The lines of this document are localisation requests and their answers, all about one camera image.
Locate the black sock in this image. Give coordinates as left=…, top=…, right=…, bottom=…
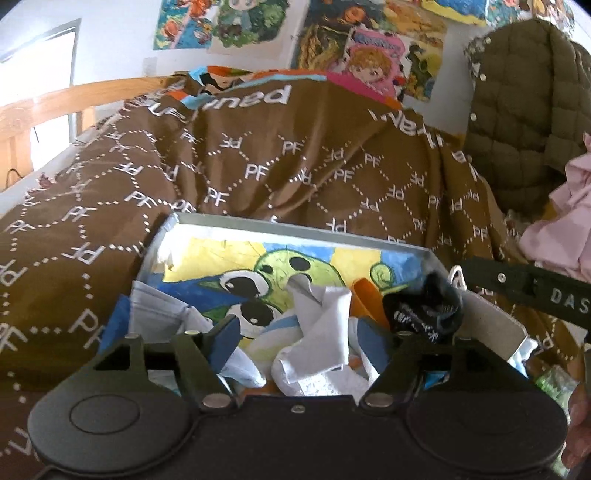
left=383, top=272, right=464, bottom=345

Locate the orange cloth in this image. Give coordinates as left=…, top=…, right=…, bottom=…
left=349, top=278, right=390, bottom=330

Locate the white paper towel cloth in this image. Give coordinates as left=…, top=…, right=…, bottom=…
left=271, top=274, right=370, bottom=402

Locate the right hand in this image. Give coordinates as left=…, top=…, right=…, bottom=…
left=562, top=384, right=591, bottom=469

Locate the pink crumpled garment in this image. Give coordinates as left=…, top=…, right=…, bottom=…
left=519, top=133, right=591, bottom=283

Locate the blue white cartoon cloth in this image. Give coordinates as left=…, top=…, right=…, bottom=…
left=99, top=281, right=301, bottom=389

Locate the green dotted cloth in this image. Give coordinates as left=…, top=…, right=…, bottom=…
left=535, top=365, right=580, bottom=479

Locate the grey tray with cartoon picture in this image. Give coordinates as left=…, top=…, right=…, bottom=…
left=137, top=214, right=537, bottom=363

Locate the olive quilted jacket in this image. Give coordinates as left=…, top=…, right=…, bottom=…
left=464, top=19, right=590, bottom=215

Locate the brown patterned blanket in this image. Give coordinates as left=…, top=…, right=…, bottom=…
left=0, top=66, right=583, bottom=480

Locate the blue sea yellow sand poster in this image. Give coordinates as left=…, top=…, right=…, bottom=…
left=421, top=0, right=487, bottom=26

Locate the pink magazine poster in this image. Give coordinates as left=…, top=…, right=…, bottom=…
left=339, top=27, right=411, bottom=101

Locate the anime girl poster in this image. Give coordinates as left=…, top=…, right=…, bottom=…
left=153, top=0, right=219, bottom=50

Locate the blond boy poster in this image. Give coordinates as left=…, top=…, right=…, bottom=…
left=208, top=0, right=307, bottom=60

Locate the wooden bed rail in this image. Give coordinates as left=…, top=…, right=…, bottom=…
left=0, top=75, right=172, bottom=190

